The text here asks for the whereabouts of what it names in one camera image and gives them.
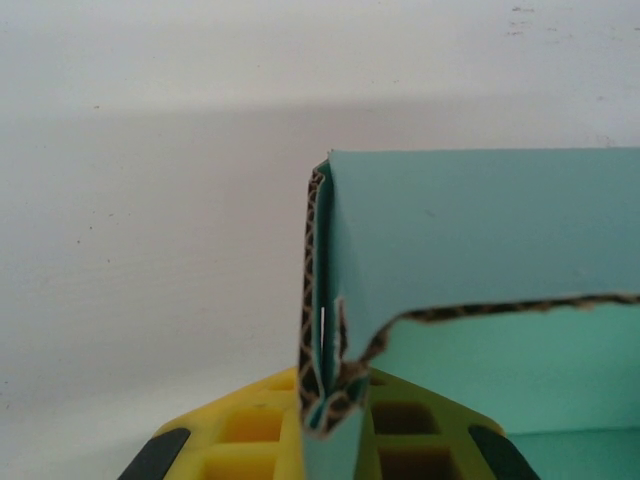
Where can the teal corrugated cardboard box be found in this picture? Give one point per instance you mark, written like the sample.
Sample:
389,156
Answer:
475,225

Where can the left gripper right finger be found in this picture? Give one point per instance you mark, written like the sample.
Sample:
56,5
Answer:
410,440

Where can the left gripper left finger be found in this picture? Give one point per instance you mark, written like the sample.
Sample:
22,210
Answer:
240,430

